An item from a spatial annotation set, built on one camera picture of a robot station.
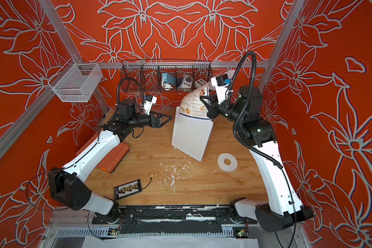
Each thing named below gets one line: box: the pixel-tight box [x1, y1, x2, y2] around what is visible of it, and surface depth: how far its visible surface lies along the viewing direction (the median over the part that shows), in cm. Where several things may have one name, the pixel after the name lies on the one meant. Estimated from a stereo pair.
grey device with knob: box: [180, 73, 194, 89], surface depth 94 cm
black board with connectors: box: [113, 178, 143, 201], surface depth 81 cm
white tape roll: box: [217, 152, 239, 173], surface depth 93 cm
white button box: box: [194, 78, 208, 88], surface depth 97 cm
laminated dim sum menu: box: [179, 81, 213, 121], surface depth 63 cm
